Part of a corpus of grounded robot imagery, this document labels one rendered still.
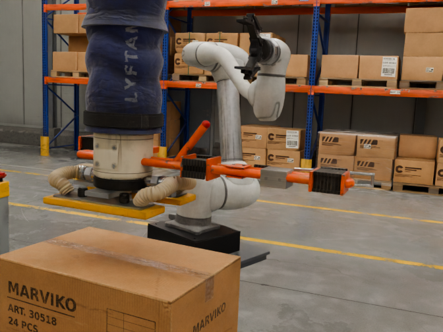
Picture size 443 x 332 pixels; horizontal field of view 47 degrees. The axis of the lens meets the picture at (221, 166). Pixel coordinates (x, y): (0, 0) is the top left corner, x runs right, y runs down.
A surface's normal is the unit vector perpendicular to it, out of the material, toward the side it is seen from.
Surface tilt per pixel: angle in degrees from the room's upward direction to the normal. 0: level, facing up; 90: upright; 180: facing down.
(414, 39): 88
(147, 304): 90
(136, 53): 70
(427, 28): 91
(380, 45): 90
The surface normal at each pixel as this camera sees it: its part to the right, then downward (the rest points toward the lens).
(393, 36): -0.37, 0.12
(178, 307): 0.89, 0.10
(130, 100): 0.44, 0.11
